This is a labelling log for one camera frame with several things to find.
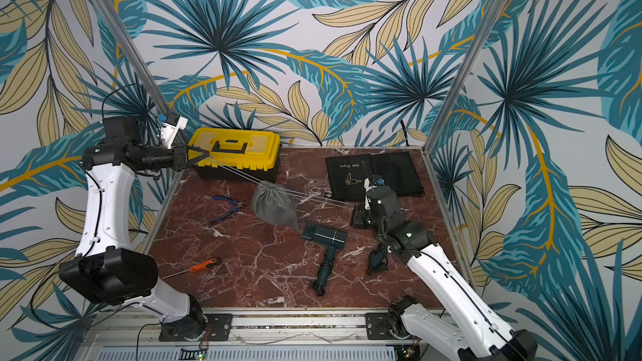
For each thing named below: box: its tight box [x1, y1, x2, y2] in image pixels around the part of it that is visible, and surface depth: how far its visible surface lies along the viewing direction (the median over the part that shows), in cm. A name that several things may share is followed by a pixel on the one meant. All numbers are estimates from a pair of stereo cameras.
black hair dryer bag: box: [324, 151, 425, 202], surface depth 112 cm
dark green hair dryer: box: [301, 223, 347, 297], surface depth 87 cm
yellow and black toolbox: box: [188, 127, 281, 182], surface depth 98 cm
